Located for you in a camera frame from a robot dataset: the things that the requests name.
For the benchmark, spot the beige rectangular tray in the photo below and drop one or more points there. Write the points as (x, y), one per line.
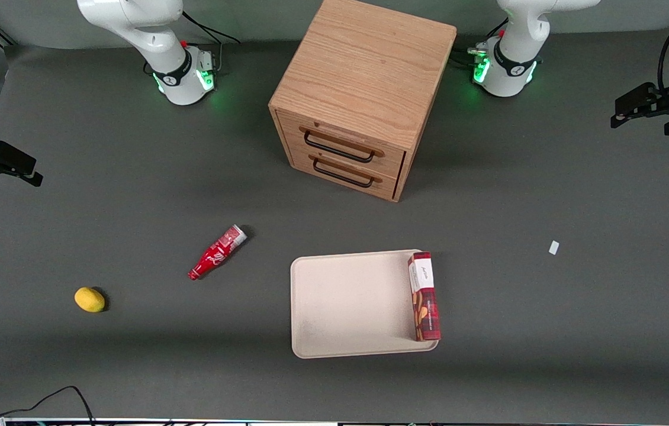
(352, 302)

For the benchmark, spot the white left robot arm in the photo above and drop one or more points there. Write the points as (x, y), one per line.
(512, 35)

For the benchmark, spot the red cookie box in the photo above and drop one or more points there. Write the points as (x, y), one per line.
(424, 302)

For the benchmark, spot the wooden drawer cabinet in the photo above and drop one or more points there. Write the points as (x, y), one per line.
(364, 65)

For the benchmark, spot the small white paper tag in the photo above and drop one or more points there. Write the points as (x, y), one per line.
(553, 247)

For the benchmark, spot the yellow lemon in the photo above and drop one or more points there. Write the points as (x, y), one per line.
(89, 299)

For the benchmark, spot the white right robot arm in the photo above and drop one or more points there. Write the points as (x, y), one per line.
(151, 35)

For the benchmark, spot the wooden drawer front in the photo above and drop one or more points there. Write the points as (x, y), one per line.
(386, 184)
(393, 160)

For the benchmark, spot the red cola bottle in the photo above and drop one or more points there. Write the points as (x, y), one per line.
(216, 254)

